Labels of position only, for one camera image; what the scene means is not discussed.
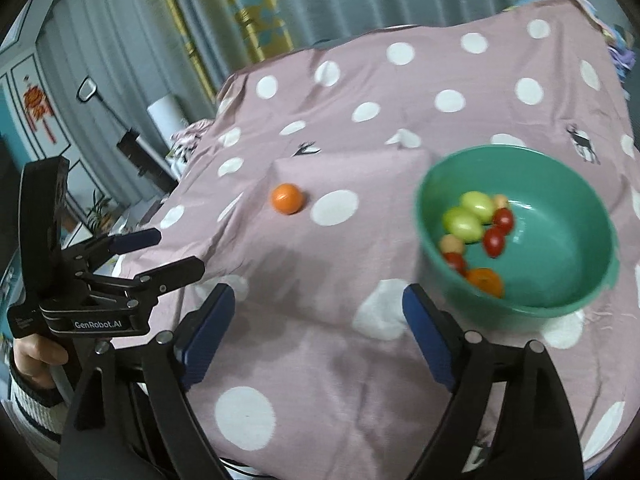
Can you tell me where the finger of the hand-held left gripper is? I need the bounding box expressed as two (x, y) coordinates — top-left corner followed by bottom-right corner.
(62, 227), (162, 273)
(82, 256), (205, 306)

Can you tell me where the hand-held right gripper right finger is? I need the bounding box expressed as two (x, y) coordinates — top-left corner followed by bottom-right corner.
(401, 283), (586, 480)

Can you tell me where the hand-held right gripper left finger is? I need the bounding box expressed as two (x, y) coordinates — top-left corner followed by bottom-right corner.
(57, 282), (236, 480)

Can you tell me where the orange mandarin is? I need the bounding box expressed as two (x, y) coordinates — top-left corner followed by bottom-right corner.
(465, 267), (503, 298)
(271, 183), (304, 216)

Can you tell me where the green jujube fruit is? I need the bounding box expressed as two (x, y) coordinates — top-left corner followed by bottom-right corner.
(460, 191), (496, 223)
(442, 207), (485, 241)

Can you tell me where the green plastic bowl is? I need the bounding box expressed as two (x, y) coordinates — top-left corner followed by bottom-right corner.
(415, 145), (621, 331)

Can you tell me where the person's left forearm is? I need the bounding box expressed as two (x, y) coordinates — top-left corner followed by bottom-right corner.
(5, 360), (76, 441)

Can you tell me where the person's left hand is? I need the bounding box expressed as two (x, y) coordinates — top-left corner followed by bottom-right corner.
(9, 335), (69, 390)

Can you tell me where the small potted plant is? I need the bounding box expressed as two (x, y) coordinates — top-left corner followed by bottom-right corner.
(85, 190), (113, 228)

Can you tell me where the black stick vacuum cleaner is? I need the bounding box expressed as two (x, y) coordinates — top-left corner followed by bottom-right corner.
(76, 76), (178, 193)

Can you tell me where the pile of clothes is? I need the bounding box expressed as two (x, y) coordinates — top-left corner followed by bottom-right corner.
(167, 120), (216, 171)

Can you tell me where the white cylinder appliance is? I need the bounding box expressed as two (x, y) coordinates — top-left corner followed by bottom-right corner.
(146, 94), (187, 136)

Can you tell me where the pink polka dot blanket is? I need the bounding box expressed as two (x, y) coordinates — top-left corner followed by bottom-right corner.
(112, 0), (640, 471)

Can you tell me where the yellow patterned curtain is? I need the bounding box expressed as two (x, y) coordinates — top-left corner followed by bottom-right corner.
(150, 0), (296, 101)

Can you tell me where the pastel patterned cloth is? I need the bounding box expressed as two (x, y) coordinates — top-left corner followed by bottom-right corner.
(582, 0), (636, 96)

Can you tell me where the red knot wall ornament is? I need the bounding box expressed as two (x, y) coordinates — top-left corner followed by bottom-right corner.
(21, 77), (57, 143)

